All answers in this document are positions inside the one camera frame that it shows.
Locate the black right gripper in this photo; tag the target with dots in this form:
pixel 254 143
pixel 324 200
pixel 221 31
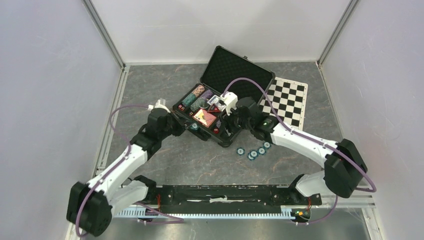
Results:
pixel 233 112

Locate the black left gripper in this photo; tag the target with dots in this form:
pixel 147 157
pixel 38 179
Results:
pixel 181 122

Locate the teal poker chip stack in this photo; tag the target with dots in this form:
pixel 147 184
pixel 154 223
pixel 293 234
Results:
pixel 189 99

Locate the green yellow blue chip stack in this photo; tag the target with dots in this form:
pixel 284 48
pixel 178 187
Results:
pixel 199 103

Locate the pink poker chip stack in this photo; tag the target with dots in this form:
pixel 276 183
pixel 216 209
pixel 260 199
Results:
pixel 198 91

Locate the purple poker chip stack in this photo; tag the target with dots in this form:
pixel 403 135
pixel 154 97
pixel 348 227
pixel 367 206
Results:
pixel 207 95

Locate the black poker case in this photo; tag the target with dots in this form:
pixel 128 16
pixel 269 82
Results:
pixel 227 71

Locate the black red all-in triangle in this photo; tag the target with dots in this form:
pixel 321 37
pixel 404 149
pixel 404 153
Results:
pixel 213 109

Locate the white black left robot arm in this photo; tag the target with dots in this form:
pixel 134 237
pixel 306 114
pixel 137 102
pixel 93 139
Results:
pixel 93 204

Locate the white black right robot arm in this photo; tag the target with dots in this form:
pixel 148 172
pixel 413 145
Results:
pixel 342 166

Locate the red playing card deck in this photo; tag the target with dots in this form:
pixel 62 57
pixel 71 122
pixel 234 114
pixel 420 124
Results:
pixel 205 118

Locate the blue playing card deck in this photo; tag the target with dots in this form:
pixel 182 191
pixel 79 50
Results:
pixel 215 100

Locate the green 50 chip middle right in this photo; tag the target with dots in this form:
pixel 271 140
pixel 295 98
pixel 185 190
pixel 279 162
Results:
pixel 266 145

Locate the green 50 chip lower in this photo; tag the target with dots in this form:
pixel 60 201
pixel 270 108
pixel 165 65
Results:
pixel 262 151

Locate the green 50 chip near chessboard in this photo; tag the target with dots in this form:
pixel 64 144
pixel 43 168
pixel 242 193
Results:
pixel 251 158

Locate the black white chessboard mat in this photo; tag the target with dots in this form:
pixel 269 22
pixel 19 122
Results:
pixel 288 97

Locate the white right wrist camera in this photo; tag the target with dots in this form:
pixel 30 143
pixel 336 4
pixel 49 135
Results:
pixel 230 99

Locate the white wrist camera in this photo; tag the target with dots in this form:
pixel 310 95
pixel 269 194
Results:
pixel 230 99
pixel 159 104

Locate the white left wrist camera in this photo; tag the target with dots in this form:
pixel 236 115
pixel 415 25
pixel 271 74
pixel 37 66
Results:
pixel 159 104

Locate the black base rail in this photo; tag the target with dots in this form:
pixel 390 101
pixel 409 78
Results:
pixel 227 199

